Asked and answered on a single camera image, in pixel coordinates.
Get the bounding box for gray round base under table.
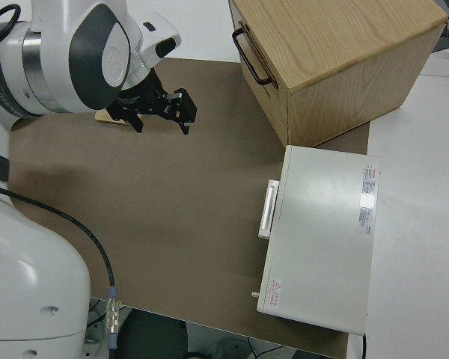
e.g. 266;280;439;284
205;334;256;359

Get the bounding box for black round base under table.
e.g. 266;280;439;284
115;307;190;359

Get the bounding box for white printed label sticker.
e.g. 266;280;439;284
356;164;379;236

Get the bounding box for red triangle warning sticker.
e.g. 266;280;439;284
268;277;284;308

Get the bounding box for black drawer handle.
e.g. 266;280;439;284
231;28;275;87

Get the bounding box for brown table mat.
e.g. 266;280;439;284
6;57;371;359

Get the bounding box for white toaster oven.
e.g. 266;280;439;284
249;144;382;335

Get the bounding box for black cable with metal connector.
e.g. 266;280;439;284
0;181;121;351

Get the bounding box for wooden drawer cabinet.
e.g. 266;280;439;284
227;0;449;148

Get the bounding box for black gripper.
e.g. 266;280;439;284
108;73;198;137

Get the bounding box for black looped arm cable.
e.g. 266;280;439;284
0;3;22;34

